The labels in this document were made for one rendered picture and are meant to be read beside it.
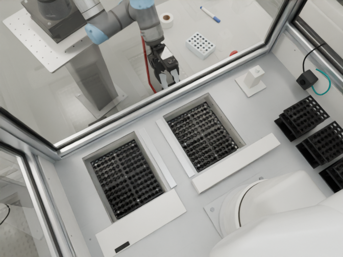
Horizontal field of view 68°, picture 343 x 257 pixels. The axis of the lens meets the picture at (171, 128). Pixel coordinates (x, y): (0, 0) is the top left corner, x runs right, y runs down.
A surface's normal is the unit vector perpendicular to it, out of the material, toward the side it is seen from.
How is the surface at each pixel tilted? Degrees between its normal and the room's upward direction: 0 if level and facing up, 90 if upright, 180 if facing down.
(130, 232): 0
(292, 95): 0
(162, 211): 0
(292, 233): 20
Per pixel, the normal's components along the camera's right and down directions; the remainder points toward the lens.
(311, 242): -0.14, -0.58
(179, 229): 0.00, -0.37
